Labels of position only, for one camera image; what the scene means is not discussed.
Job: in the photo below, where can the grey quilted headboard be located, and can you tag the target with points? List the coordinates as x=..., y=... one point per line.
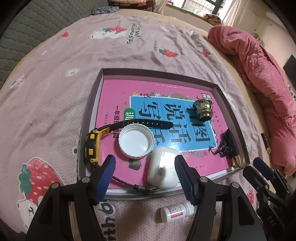
x=32, y=22

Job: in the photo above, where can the black gold lipstick tube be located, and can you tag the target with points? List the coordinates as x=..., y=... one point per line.
x=232, y=151

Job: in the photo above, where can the black wall television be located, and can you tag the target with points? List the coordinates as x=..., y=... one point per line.
x=290, y=67

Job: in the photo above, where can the cream window curtain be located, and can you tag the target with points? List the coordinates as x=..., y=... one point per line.
x=159, y=6

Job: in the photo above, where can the pink crumpled quilt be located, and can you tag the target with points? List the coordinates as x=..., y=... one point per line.
x=263, y=76

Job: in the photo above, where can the white earbuds case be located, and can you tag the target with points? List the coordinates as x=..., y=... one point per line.
x=162, y=173

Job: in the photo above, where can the pink strawberry print bedsheet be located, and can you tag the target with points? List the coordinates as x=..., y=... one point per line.
x=44, y=100

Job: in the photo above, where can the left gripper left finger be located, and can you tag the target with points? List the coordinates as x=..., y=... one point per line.
x=102, y=177

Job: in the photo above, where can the brass metal knob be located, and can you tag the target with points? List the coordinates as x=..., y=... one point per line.
x=203, y=109

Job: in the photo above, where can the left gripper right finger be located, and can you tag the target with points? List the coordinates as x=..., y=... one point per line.
x=188, y=178

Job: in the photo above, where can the white bottle cap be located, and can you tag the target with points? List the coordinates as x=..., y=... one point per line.
x=136, y=141

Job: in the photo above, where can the brown patterned cushion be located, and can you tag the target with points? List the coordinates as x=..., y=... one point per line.
x=212, y=19

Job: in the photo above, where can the white pill bottle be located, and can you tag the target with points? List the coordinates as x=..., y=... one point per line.
x=183, y=211

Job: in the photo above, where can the shallow grey cardboard box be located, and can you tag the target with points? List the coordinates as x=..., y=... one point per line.
x=167, y=78

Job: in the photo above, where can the black framed window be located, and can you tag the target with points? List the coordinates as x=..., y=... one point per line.
x=202, y=7

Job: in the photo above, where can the yellow black wristwatch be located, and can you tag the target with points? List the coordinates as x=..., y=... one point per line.
x=130, y=176

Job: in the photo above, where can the stack of folded clothes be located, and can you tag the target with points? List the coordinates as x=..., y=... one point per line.
x=131, y=3

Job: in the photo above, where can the pink blue book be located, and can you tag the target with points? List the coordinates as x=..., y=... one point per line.
x=124, y=99

